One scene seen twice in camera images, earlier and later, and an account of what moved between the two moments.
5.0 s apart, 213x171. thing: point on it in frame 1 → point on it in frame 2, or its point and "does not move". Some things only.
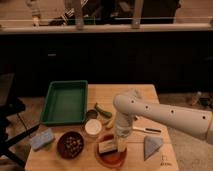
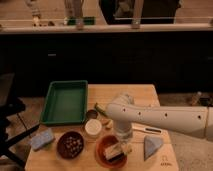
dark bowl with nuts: x=70 y=144 does not move
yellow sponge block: x=107 y=147 → x=113 y=153
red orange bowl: x=110 y=159 does not move
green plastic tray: x=65 y=103 does not move
